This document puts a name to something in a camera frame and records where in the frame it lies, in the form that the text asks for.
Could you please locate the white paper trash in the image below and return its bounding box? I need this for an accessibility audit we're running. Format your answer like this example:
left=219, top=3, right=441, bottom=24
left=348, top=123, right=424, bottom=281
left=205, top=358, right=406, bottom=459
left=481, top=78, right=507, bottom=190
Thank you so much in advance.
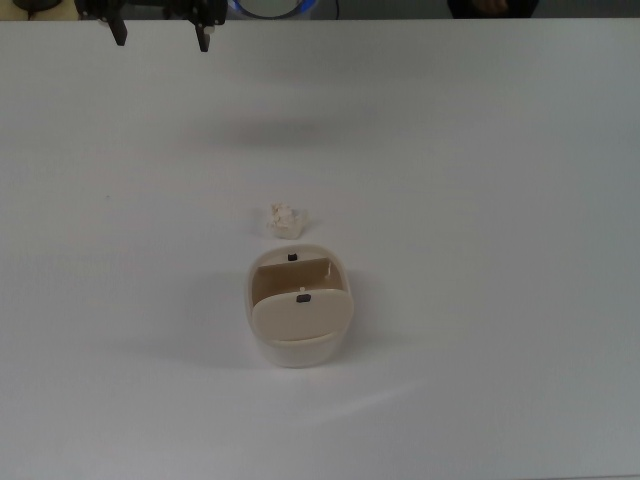
left=263, top=200, right=308, bottom=239

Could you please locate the small white lidded bin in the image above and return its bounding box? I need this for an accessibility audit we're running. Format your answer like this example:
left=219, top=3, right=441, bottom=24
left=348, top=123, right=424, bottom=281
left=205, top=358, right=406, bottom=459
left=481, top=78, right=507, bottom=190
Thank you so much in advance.
left=244, top=243, right=357, bottom=369

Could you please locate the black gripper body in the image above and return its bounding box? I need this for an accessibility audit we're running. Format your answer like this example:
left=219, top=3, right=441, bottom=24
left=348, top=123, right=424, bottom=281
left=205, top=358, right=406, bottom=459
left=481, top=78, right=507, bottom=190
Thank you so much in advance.
left=78, top=0, right=229, bottom=26

